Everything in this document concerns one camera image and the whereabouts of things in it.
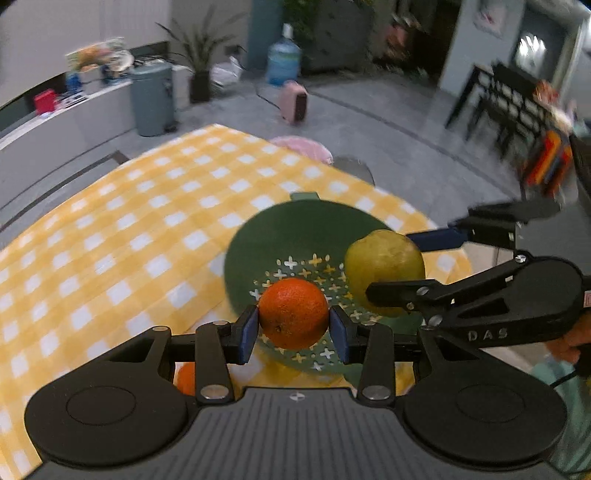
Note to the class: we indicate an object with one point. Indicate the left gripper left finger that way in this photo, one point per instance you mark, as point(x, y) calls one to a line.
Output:
point(218, 345)

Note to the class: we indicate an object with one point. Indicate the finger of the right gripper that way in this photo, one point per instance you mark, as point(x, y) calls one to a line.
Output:
point(394, 299)
point(493, 225)

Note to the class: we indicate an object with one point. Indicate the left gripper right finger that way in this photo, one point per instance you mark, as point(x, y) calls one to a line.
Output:
point(373, 349)

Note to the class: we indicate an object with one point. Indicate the orange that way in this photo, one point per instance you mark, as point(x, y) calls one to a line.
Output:
point(185, 379)

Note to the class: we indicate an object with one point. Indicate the yellow-green pear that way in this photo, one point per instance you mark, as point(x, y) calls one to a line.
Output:
point(382, 256)

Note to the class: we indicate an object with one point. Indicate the small orange mandarin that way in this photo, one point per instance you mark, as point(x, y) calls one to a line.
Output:
point(293, 314)

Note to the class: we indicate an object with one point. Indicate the right hand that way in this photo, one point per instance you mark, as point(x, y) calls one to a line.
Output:
point(567, 347)

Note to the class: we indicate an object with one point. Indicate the dark dining chairs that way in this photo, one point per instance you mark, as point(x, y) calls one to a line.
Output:
point(512, 101)

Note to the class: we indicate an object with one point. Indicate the green colander bowl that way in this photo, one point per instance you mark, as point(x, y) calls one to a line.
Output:
point(305, 239)

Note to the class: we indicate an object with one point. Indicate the pink round stool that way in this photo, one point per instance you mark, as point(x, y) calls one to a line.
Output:
point(305, 147)

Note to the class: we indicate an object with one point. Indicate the pink small heater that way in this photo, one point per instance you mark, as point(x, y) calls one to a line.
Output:
point(293, 102)

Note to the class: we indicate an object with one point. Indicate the blue water jug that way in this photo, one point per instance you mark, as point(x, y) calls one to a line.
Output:
point(283, 59)

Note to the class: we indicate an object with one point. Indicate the white curved tv cabinet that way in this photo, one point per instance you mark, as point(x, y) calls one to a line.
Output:
point(42, 145)

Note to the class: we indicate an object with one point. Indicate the grey-green trash bin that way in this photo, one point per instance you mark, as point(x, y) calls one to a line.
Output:
point(152, 98)

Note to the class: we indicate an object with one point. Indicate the red box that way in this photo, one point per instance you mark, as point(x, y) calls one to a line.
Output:
point(45, 102)

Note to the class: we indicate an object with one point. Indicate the potted green plant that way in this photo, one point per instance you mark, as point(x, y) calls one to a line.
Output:
point(197, 48)

